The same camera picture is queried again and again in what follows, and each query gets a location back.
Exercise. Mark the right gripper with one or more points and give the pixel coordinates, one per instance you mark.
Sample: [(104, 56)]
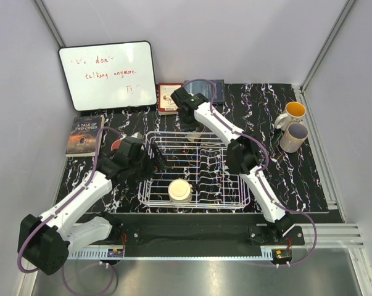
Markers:
[(191, 127)]

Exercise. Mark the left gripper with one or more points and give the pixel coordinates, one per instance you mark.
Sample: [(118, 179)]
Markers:
[(150, 163)]

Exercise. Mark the matte pink cup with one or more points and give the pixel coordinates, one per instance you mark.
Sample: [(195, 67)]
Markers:
[(116, 144)]

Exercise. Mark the white patterned mug orange inside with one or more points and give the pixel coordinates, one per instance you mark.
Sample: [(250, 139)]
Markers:
[(293, 113)]

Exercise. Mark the iridescent pink mug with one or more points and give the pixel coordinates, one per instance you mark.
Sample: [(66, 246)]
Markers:
[(294, 137)]

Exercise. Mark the cream cup with wood band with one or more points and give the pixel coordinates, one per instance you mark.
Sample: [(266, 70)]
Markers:
[(194, 136)]

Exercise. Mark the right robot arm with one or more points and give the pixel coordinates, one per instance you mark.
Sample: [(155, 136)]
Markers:
[(241, 156)]

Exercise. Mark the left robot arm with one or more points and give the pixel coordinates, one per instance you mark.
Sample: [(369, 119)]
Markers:
[(47, 240)]

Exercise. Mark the red and white book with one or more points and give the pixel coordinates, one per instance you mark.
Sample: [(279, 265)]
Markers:
[(166, 105)]

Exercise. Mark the cream ribbed mug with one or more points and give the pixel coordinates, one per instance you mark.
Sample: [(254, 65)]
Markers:
[(180, 190)]

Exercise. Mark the dark blue book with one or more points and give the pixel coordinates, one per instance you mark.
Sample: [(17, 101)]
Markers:
[(207, 89)]

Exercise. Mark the white dry-erase board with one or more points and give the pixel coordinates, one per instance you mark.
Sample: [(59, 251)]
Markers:
[(109, 76)]

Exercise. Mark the Tale of Two Cities book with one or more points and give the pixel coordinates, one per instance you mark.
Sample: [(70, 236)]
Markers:
[(83, 139)]

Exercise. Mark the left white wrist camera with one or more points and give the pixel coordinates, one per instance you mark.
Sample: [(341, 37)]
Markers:
[(137, 135)]

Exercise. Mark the white wire dish rack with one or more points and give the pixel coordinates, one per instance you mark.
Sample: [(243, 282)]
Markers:
[(202, 164)]

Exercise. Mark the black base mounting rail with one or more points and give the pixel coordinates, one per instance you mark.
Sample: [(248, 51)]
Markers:
[(188, 229)]

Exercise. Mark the white slotted cable duct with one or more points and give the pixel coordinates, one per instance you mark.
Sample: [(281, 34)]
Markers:
[(169, 252)]

